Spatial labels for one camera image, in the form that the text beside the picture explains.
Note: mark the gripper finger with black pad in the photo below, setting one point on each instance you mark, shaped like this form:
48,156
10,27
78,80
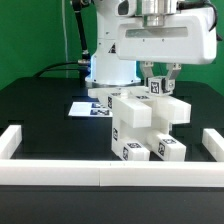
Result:
173,71
146,70

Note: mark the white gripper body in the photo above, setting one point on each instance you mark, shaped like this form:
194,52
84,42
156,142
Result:
167,31

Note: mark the white tagged cube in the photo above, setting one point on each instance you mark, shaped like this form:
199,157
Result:
156,86

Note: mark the white chair back frame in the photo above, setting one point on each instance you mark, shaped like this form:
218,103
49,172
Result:
136,107

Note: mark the white chair seat part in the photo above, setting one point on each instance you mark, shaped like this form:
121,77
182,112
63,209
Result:
121,130

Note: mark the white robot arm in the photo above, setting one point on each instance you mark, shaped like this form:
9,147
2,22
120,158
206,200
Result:
106,67

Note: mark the white marker base sheet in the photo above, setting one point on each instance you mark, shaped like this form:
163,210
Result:
89,109

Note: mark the black cable post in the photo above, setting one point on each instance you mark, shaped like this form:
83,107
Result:
77,6

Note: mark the white U-shaped fence wall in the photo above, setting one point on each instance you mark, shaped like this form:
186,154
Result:
101,173

